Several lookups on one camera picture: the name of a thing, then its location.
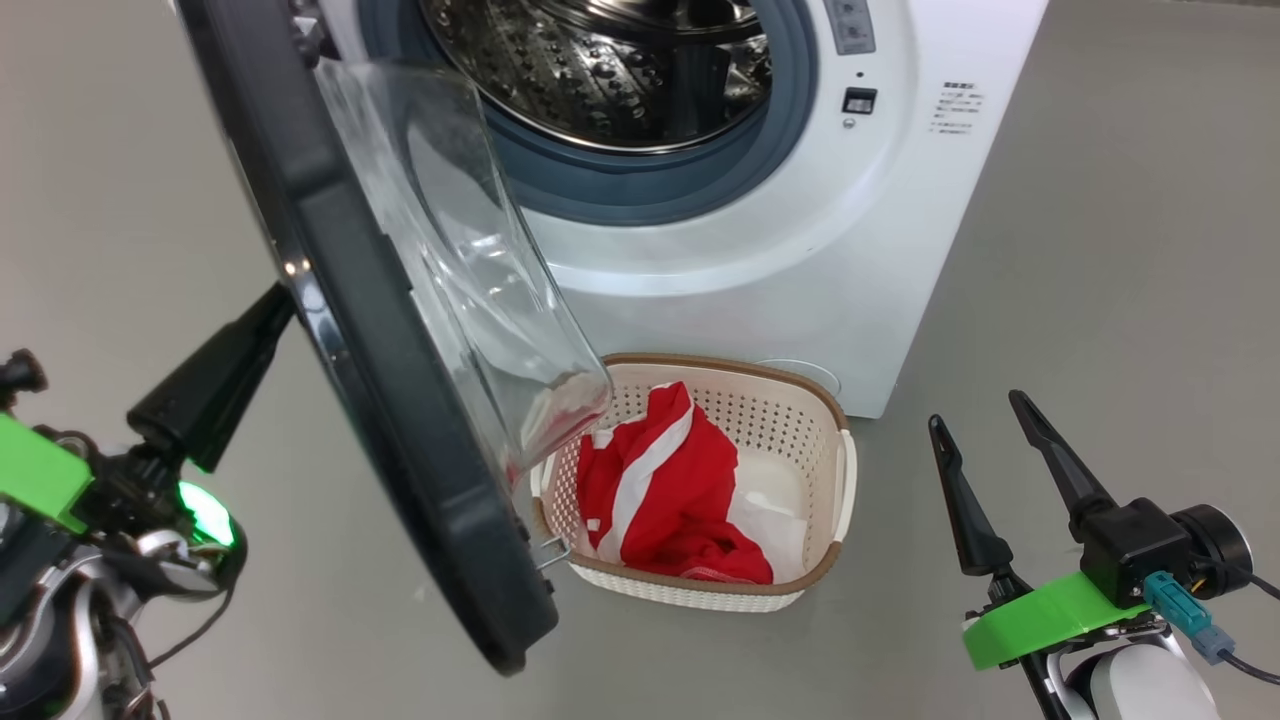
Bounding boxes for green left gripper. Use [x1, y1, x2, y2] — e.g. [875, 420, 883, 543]
[0, 283, 298, 591]

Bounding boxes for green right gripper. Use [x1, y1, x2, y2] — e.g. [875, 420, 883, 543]
[928, 390, 1153, 671]

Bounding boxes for black round glass washer door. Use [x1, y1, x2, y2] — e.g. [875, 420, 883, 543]
[175, 0, 616, 676]

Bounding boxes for cream perforated laundry basket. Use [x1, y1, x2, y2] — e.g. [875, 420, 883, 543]
[528, 352, 859, 613]

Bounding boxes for white front-load washing machine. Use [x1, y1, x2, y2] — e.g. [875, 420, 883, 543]
[320, 0, 1051, 419]

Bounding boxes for round white filter cover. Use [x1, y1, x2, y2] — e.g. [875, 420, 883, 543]
[755, 358, 843, 397]

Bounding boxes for printed warning text label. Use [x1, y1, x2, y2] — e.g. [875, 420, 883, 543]
[932, 82, 986, 136]

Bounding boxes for right cable with teal connector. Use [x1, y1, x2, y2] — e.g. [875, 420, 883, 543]
[1143, 555, 1280, 686]

